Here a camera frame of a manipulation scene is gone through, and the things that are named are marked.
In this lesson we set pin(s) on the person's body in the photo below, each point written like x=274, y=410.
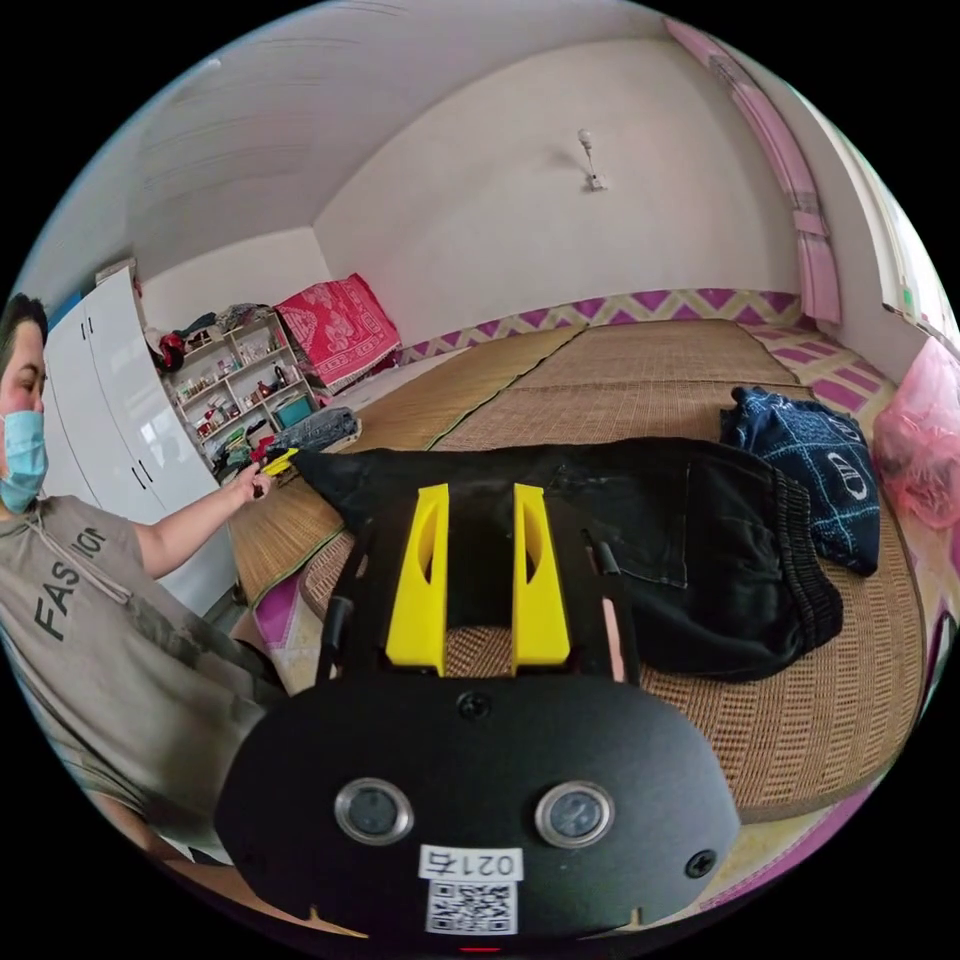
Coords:
x=97, y=600

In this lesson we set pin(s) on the pink plastic bag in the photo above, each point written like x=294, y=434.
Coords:
x=919, y=435

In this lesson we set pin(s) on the white open shelf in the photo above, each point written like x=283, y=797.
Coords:
x=240, y=390

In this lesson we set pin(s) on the black jeans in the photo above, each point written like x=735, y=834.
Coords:
x=675, y=540

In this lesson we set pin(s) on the person's left hand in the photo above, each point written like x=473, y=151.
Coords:
x=251, y=487

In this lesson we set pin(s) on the pile of clothes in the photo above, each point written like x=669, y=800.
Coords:
x=319, y=427

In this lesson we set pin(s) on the dark blue checked garment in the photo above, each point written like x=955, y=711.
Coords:
x=814, y=465

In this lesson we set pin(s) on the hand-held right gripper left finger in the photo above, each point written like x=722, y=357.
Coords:
x=414, y=600

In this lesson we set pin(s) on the person's left forearm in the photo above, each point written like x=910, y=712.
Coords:
x=191, y=529

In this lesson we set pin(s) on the window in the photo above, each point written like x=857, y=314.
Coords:
x=911, y=247

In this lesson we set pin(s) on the bed with woven mat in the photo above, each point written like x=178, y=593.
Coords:
x=637, y=375

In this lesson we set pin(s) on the white cupboard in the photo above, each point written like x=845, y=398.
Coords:
x=112, y=420

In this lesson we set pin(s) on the wall lamp with bulb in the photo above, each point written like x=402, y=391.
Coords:
x=590, y=161

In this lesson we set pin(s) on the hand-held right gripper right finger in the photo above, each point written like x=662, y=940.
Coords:
x=541, y=615

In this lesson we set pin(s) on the red patterned blanket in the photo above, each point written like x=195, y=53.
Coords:
x=337, y=334

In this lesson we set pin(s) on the pink curtain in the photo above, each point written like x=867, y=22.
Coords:
x=795, y=187

